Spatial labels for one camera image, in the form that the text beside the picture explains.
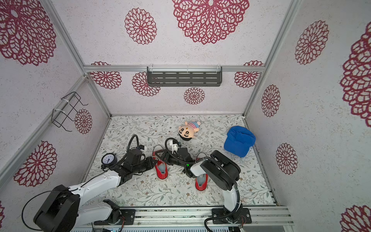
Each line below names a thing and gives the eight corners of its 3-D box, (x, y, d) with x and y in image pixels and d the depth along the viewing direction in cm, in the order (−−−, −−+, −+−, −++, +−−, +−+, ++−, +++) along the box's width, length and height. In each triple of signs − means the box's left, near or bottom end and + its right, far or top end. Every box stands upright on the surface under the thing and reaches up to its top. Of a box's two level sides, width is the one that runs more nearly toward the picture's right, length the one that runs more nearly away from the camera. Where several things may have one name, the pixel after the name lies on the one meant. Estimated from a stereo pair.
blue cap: (221, 151, 102) (223, 146, 97) (228, 127, 115) (230, 123, 111) (250, 160, 97) (253, 157, 93) (254, 135, 110) (256, 131, 106)
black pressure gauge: (101, 167, 94) (98, 164, 91) (106, 156, 99) (103, 153, 96) (114, 167, 94) (112, 164, 91) (118, 156, 99) (116, 153, 96)
